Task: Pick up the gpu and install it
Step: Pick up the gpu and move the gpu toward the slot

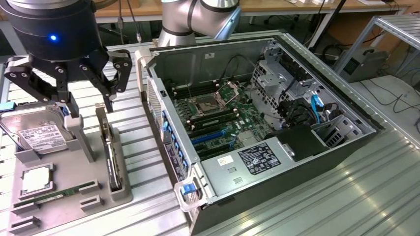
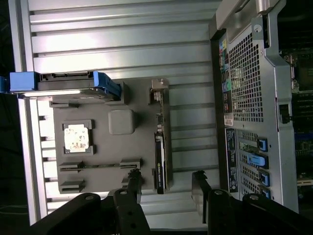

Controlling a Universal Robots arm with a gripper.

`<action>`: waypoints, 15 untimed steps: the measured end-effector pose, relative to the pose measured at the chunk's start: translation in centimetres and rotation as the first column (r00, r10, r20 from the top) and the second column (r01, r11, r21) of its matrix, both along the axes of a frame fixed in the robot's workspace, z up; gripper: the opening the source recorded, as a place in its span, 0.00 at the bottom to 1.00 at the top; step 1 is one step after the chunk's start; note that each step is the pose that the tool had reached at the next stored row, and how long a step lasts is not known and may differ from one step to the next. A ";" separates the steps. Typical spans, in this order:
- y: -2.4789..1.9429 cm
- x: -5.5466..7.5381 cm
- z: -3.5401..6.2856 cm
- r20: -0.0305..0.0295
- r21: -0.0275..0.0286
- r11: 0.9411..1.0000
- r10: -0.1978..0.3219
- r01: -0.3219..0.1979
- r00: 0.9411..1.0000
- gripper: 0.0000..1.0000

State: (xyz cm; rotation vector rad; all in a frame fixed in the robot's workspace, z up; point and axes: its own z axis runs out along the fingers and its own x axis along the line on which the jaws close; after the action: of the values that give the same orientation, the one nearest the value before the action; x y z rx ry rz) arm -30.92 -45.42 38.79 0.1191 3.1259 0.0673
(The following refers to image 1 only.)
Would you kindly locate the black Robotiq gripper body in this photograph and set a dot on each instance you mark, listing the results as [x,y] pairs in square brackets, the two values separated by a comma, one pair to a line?
[52,24]

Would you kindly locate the black graphics card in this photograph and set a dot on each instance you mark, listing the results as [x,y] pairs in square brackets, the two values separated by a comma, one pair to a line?
[111,159]

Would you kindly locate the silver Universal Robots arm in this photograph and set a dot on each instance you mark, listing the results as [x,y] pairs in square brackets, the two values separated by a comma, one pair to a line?
[178,14]

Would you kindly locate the blue disk carrier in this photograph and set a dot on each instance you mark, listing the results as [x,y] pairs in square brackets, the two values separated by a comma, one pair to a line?
[7,107]

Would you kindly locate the black office chair base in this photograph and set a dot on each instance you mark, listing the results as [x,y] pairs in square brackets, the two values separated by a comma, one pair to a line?
[114,32]

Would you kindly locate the silver hard disk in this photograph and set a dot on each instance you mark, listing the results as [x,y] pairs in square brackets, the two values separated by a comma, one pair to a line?
[36,130]

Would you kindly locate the thin metal locking lever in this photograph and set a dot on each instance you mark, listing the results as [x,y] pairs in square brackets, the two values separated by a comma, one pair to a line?
[191,91]

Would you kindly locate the CPU socket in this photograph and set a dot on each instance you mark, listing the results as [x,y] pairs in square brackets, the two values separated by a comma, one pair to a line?
[207,107]

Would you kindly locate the metal socket cover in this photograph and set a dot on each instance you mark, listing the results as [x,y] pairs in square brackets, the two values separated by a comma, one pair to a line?
[228,92]

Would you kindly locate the black fitted RAM stick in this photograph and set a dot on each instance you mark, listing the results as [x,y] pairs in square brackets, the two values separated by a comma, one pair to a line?
[214,122]

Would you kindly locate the blue expansion slot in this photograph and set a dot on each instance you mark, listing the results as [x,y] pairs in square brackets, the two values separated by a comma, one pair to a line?
[208,138]

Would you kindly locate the silver CPU chip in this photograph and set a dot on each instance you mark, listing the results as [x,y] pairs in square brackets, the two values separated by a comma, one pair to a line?
[36,179]

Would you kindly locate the grey plastic parts rack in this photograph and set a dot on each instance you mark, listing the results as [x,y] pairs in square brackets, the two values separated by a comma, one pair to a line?
[72,177]

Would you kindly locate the green motherboard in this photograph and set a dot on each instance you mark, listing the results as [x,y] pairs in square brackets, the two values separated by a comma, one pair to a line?
[256,115]

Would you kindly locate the perforated metal drive cage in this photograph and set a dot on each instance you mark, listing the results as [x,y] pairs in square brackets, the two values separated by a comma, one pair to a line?
[268,81]

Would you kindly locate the bare green RAM stick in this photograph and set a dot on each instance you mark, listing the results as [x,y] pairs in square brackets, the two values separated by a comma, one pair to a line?
[55,195]

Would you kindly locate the blue case latch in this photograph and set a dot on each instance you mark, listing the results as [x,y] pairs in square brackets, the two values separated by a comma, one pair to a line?
[187,189]

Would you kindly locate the grey power supply unit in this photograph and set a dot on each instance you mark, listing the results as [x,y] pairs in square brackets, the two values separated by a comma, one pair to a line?
[230,177]

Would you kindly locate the long wooden desk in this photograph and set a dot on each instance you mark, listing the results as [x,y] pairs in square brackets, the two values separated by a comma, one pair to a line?
[279,7]

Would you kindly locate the black plastic cover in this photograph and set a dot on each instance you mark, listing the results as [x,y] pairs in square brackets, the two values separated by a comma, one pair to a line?
[295,142]

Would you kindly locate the black slanted pole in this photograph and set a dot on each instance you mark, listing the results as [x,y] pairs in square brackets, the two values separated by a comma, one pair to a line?
[328,23]

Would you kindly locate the open black PC case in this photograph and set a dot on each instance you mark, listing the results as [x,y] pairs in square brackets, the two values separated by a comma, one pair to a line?
[295,177]

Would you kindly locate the silver disk bay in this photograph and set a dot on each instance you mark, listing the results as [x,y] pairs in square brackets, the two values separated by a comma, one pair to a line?
[342,130]

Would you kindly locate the grey tower computer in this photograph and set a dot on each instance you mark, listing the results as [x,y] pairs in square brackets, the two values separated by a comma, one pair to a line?
[367,66]

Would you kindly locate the aluminium slat frame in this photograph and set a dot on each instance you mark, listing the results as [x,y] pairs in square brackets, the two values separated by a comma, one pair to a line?
[396,27]

